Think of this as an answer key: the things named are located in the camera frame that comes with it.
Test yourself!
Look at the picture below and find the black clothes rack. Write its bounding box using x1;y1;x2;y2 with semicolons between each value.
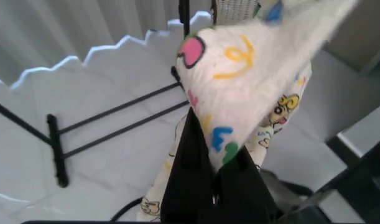
0;0;191;189

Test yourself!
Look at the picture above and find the white curtain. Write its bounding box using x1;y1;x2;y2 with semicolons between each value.
0;0;213;87

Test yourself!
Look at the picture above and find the black cable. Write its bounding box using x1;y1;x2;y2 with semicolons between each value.
109;197;144;223

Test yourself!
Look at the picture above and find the cream printed shirt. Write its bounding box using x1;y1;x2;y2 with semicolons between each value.
136;0;362;223

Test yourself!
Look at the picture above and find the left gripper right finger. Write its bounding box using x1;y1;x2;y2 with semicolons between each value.
213;145;278;223

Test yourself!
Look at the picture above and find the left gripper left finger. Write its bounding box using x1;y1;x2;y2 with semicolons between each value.
160;106;216;223

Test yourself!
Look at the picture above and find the white laundry basket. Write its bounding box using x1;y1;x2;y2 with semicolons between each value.
210;0;262;26

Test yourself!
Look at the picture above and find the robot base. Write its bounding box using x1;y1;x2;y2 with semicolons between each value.
259;136;380;224

